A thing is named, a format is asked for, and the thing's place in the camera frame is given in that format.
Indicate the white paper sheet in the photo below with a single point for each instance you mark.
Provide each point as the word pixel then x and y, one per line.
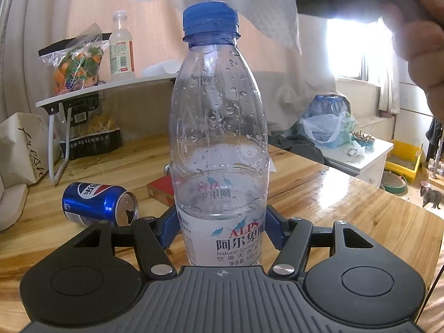
pixel 161 67

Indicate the white flat object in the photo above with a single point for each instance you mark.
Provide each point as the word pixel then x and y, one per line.
pixel 10 206

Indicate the blue soda can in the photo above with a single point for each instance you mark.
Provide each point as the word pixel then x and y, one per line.
pixel 97 203

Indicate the clear fruit snack bag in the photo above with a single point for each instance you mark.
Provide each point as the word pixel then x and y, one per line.
pixel 74 66

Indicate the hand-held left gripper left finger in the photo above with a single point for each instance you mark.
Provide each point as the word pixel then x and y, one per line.
pixel 169 229

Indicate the pink pet bowl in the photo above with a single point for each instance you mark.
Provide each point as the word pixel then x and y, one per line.
pixel 425 184

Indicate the white drink bottle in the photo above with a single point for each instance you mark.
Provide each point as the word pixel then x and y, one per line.
pixel 121 53

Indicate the white bedside cabinet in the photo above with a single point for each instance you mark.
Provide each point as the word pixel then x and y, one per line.
pixel 364 161

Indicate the person's right hand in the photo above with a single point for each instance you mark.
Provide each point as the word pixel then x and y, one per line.
pixel 428 59

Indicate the beige curtain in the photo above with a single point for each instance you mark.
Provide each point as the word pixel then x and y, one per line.
pixel 390 90

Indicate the black snack bag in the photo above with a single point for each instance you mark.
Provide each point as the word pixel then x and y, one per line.
pixel 93 135

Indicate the white small shelf table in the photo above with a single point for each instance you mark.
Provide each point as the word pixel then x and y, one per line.
pixel 104 86

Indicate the dark cloth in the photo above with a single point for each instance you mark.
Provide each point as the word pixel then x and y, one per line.
pixel 298 147

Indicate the white paper towel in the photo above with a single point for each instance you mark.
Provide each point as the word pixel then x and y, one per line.
pixel 263 3

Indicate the white paper bag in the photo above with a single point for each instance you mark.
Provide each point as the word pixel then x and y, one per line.
pixel 24 145

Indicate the crumpled white tissue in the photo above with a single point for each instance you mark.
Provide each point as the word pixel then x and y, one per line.
pixel 355 150

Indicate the bright window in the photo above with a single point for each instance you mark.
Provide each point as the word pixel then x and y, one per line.
pixel 350 52

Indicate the ashtray bowl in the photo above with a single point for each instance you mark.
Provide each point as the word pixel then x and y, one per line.
pixel 364 141

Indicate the blue water bottle pack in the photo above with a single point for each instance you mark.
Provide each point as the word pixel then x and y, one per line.
pixel 326 105

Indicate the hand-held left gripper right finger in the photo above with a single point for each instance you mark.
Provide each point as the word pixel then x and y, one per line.
pixel 276 229

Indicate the red flat box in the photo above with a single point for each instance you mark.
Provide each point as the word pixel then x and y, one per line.
pixel 161 190

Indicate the translucent white plastic bag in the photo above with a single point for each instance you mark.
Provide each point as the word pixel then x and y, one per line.
pixel 324 130

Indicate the yellow litter box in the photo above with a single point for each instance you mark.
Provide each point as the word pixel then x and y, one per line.
pixel 404 159

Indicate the clear plastic water bottle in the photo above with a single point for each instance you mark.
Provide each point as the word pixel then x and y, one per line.
pixel 219 138

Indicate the round green cat scratcher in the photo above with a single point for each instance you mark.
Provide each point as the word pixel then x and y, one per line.
pixel 393 182

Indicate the grey tabby cat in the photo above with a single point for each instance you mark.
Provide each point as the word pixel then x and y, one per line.
pixel 430 197

